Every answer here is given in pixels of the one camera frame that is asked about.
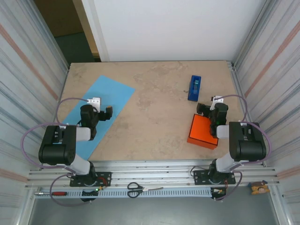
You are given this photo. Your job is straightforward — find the blue wrapping paper sheet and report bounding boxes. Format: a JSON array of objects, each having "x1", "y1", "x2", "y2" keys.
[{"x1": 60, "y1": 75, "x2": 136, "y2": 160}]

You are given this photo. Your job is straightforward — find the orange gift box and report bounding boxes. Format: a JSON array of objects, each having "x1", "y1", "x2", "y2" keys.
[{"x1": 187, "y1": 113, "x2": 219, "y2": 150}]

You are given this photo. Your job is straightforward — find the blue tape dispenser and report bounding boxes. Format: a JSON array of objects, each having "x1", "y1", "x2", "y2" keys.
[{"x1": 187, "y1": 75, "x2": 203, "y2": 102}]

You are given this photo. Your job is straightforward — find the small yellow toy figure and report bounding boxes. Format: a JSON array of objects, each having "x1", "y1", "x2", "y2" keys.
[{"x1": 248, "y1": 180, "x2": 271, "y2": 195}]

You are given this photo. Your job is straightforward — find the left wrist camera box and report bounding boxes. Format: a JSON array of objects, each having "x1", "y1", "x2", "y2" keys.
[{"x1": 87, "y1": 97, "x2": 102, "y2": 113}]

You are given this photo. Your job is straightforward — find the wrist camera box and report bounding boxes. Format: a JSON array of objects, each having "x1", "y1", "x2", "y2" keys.
[
  {"x1": 87, "y1": 97, "x2": 102, "y2": 113},
  {"x1": 210, "y1": 95, "x2": 225, "y2": 111}
]

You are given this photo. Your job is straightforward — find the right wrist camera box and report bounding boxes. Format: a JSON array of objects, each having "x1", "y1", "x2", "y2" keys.
[{"x1": 210, "y1": 95, "x2": 225, "y2": 111}]

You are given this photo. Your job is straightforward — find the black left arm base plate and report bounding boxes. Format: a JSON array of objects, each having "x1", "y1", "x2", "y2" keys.
[{"x1": 69, "y1": 172, "x2": 112, "y2": 188}]

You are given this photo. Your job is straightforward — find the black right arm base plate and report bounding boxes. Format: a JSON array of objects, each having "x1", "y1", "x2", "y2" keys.
[{"x1": 193, "y1": 169, "x2": 236, "y2": 186}]

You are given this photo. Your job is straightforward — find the aluminium rail frame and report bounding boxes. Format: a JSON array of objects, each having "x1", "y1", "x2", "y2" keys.
[{"x1": 24, "y1": 159, "x2": 282, "y2": 190}]

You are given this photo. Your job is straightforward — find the black handled scissors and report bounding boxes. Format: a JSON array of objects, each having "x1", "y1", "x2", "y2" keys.
[{"x1": 127, "y1": 182, "x2": 164, "y2": 199}]

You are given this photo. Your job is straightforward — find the red handled screwdriver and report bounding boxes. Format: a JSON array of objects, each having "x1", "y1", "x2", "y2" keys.
[{"x1": 35, "y1": 191, "x2": 68, "y2": 196}]

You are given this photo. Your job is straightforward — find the white door frame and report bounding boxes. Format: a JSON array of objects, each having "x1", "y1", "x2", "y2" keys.
[{"x1": 72, "y1": 0, "x2": 110, "y2": 63}]

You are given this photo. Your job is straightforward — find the white slotted cable duct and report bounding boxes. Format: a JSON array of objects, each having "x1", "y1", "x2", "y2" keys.
[{"x1": 34, "y1": 188, "x2": 213, "y2": 199}]

